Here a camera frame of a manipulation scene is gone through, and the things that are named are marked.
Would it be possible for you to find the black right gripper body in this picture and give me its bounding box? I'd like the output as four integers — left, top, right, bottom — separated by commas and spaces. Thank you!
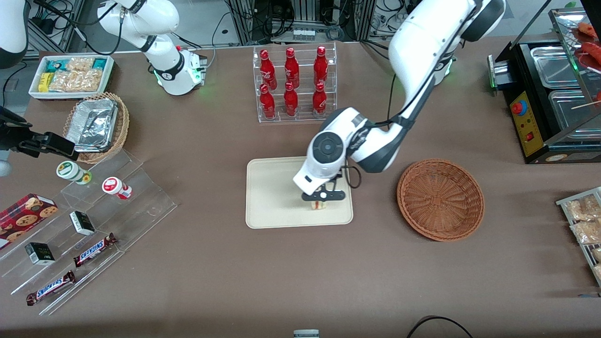
0, 106, 48, 158

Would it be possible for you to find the aluminium foil tray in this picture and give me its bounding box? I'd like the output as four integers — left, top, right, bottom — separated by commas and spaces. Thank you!
65, 98, 118, 152

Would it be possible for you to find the cream rectangular tray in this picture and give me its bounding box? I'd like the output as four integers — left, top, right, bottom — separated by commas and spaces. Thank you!
246, 155, 354, 230

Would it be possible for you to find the light wicker basket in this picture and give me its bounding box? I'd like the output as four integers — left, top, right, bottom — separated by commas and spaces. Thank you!
63, 92, 130, 164

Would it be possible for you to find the round brown wicker basket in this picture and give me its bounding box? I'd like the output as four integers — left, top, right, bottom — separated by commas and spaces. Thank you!
397, 159, 485, 242

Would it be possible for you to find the grey snack rack tray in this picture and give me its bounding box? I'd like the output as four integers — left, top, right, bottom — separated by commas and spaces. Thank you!
556, 187, 601, 288

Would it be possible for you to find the green label yogurt cup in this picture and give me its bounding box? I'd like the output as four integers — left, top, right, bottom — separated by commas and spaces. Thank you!
56, 160, 92, 185

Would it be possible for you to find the white snack bin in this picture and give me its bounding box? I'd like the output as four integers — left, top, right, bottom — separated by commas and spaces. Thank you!
29, 54, 115, 100

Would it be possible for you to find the red label yogurt cup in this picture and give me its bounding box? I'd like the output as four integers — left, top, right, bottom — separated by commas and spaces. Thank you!
101, 176, 133, 200

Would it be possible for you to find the clear acrylic bottle rack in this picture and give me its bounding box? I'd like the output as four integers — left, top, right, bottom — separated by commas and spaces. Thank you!
253, 42, 338, 124

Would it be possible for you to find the large clear cracker bag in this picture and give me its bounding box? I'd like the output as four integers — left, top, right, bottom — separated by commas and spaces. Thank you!
49, 69, 103, 93

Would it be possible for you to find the small black carton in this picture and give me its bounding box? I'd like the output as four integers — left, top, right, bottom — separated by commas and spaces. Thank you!
69, 211, 96, 237
24, 242, 56, 267

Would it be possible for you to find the red cola bottle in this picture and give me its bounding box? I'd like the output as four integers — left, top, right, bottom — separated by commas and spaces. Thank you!
260, 49, 278, 91
312, 82, 328, 117
284, 47, 301, 89
259, 84, 277, 120
284, 82, 299, 117
313, 46, 329, 87

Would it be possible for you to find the red cookie box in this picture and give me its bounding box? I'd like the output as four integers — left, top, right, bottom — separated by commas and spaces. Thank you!
0, 193, 59, 250

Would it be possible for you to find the clear acrylic stepped shelf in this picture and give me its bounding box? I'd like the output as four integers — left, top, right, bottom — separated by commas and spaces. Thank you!
0, 149, 178, 316

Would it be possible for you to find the Snickers bar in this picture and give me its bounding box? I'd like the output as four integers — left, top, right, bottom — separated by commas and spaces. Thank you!
72, 233, 118, 269
25, 270, 76, 307

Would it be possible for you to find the black sausage warmer yellow panel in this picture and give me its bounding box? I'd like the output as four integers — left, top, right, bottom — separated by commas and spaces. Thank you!
487, 0, 601, 165

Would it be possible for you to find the steel warmer pan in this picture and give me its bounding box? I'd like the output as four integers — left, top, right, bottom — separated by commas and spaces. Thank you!
548, 89, 601, 142
530, 46, 583, 89

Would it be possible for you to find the clear fried snack bag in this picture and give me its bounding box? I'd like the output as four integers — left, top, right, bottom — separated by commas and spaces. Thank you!
565, 194, 601, 222
570, 219, 601, 245

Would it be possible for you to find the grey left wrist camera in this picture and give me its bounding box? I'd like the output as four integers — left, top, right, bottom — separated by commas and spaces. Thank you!
302, 184, 347, 202

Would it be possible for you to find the aluminium frame rack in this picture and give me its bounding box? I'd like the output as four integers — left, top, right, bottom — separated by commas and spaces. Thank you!
224, 0, 377, 46

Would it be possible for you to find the black floor cable loop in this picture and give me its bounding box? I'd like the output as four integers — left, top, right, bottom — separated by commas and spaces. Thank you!
406, 315, 473, 338

